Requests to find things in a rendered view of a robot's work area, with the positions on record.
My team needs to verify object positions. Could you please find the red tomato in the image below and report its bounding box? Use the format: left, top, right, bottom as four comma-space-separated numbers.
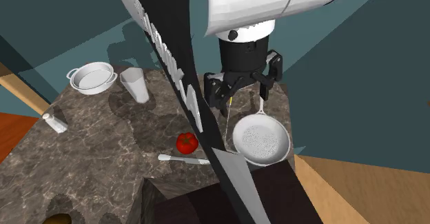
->
175, 132, 200, 156

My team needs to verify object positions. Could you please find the thin pale stick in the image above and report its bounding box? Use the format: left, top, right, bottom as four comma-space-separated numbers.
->
224, 96, 234, 147

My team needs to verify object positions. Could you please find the brown round thing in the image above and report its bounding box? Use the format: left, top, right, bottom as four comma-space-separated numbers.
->
41, 212, 73, 224

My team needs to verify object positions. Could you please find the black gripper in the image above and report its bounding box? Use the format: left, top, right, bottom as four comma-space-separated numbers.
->
203, 34, 283, 117

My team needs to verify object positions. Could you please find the white salt shaker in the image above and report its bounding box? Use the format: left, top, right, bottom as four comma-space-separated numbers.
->
41, 112, 69, 134

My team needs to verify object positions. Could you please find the white knife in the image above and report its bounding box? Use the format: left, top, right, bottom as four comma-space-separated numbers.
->
157, 153, 212, 166

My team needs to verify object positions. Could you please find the white two-handled pot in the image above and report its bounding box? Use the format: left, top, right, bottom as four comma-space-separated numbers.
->
66, 61, 119, 96

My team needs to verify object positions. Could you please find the dark robot stand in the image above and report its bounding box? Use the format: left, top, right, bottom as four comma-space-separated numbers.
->
152, 161, 324, 224

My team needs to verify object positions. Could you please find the white perforated strainer pan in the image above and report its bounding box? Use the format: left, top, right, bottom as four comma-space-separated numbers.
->
232, 95, 291, 167

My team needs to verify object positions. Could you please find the white faceted cup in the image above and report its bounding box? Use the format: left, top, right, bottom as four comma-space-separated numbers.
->
119, 67, 150, 104

